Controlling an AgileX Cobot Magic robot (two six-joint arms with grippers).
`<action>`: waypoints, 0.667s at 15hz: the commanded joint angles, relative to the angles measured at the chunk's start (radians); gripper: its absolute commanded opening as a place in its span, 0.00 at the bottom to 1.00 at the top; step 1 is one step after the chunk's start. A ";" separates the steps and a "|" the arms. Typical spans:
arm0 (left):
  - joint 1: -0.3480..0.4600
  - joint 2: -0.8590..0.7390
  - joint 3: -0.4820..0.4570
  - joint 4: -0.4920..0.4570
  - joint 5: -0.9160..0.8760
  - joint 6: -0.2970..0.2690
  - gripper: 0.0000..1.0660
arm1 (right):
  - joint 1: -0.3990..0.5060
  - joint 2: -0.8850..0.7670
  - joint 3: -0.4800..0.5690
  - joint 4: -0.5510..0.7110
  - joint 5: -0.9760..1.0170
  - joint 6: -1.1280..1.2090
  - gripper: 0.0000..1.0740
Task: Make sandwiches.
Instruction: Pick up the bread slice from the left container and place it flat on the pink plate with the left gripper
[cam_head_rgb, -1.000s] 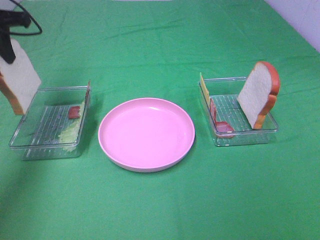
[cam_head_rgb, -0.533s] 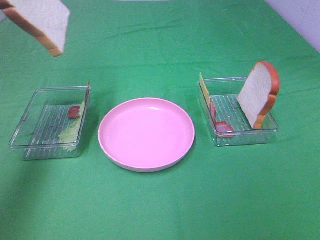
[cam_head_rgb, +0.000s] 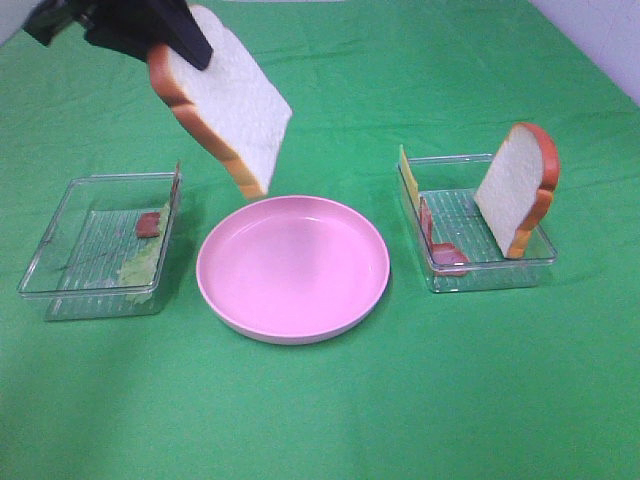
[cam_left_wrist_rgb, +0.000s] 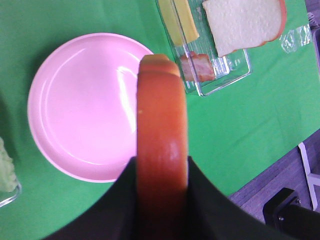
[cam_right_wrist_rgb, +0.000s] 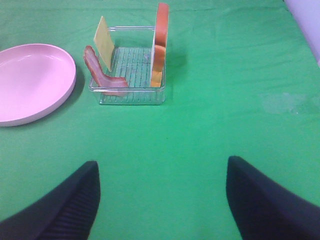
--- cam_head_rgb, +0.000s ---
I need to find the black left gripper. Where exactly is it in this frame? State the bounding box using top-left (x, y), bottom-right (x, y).
top-left (23, 0), bottom-right (213, 70)

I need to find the bread slice from box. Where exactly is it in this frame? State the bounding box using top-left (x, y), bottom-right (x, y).
top-left (147, 5), bottom-right (292, 199)

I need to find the bacon strip from box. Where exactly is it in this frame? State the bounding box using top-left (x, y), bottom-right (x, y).
top-left (135, 160), bottom-right (181, 239)
top-left (419, 196), bottom-right (468, 277)

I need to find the green lettuce leaf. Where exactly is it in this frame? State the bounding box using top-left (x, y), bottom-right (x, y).
top-left (118, 230), bottom-right (166, 287)

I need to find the yellow cheese slice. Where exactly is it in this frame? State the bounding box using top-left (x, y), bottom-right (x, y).
top-left (399, 145), bottom-right (420, 213)

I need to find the clear left plastic box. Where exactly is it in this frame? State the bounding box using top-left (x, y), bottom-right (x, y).
top-left (18, 172), bottom-right (182, 321)

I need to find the clear plastic box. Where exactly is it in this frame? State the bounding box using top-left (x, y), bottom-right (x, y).
top-left (18, 172), bottom-right (182, 321)
top-left (397, 153), bottom-right (557, 293)

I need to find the pink round plate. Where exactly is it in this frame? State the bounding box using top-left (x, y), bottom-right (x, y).
top-left (196, 195), bottom-right (390, 345)

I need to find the clear right plastic box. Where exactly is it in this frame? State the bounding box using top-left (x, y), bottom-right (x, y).
top-left (397, 153), bottom-right (557, 293)

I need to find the bread slice in right box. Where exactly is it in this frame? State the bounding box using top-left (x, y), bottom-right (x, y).
top-left (474, 122), bottom-right (561, 259)

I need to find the green tablecloth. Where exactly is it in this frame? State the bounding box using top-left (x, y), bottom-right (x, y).
top-left (1, 1), bottom-right (639, 479)

